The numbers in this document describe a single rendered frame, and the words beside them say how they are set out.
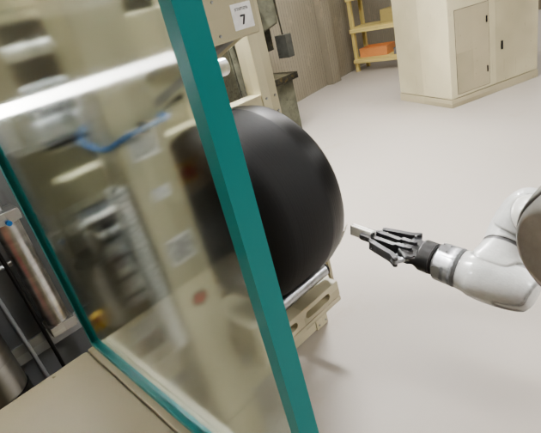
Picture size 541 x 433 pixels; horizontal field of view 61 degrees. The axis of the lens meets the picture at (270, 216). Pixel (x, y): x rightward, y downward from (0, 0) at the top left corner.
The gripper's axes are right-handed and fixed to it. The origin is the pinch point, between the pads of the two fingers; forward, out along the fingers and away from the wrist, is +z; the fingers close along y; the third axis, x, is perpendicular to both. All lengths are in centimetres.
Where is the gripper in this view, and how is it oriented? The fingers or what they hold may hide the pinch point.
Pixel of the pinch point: (362, 233)
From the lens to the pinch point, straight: 121.3
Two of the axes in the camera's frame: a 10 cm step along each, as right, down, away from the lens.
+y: -6.9, 4.5, -5.7
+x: 1.3, 8.4, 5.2
